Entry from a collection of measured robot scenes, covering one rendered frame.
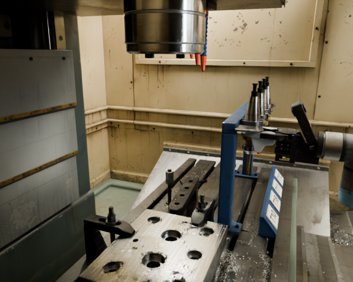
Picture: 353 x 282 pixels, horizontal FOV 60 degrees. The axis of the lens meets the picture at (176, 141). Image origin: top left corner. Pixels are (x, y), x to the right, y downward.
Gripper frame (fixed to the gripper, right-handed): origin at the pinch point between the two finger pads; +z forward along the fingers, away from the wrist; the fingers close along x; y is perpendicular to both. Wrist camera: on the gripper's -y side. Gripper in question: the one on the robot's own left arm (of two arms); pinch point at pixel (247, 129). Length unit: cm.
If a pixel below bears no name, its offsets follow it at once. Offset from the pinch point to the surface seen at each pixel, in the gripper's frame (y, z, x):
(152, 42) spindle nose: -22.2, 13.1, -36.1
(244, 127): -1.8, -0.1, -6.4
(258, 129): -1.9, -3.8, -6.9
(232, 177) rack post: 12.6, 2.1, -6.8
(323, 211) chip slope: 44, -29, 49
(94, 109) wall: 11, 95, 59
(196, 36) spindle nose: -23.5, 6.5, -30.9
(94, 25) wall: -35, 97, 65
